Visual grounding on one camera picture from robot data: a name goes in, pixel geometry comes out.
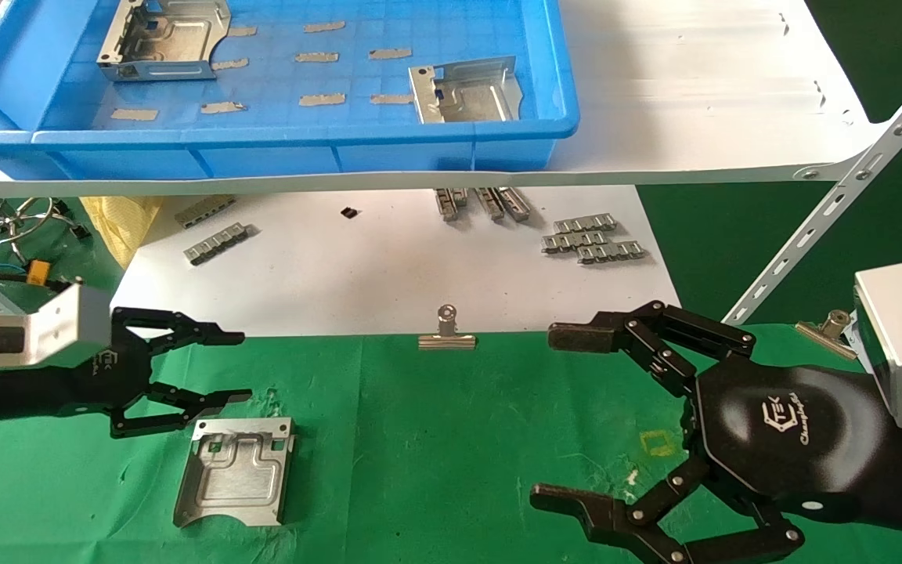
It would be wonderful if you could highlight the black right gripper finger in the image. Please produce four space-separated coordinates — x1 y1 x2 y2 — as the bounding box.
547 300 757 399
529 456 806 564

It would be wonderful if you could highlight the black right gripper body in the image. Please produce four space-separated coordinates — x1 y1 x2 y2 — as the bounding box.
690 354 890 524

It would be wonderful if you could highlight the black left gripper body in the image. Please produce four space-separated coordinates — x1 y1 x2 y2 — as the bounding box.
67 313 156 436

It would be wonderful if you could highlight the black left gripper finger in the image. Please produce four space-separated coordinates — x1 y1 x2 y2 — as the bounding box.
112 307 247 361
110 382 253 438

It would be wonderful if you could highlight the silver sheet metal bracket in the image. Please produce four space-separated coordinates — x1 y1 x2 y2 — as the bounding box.
96 0 232 82
409 56 525 125
173 417 296 527

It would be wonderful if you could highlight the silver binder clip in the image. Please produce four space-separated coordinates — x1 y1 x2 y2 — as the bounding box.
417 304 477 350
794 309 859 361

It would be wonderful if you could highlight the yellow cloth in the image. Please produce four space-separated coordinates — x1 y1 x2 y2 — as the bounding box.
79 196 161 269

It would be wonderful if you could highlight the green table cloth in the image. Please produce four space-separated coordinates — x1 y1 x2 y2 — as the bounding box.
0 324 902 564

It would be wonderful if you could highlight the chrome stool base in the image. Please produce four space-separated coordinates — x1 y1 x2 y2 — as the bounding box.
0 197 92 267

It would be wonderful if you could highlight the blue plastic bin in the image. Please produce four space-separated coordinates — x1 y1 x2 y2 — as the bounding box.
0 0 581 181

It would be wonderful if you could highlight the white board sheet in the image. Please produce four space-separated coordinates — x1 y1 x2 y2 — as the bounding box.
110 186 683 339

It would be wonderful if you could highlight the perforated white metal brace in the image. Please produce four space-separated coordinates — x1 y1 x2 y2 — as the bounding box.
721 43 902 326

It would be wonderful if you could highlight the white shelf board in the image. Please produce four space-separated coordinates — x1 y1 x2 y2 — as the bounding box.
0 0 882 199

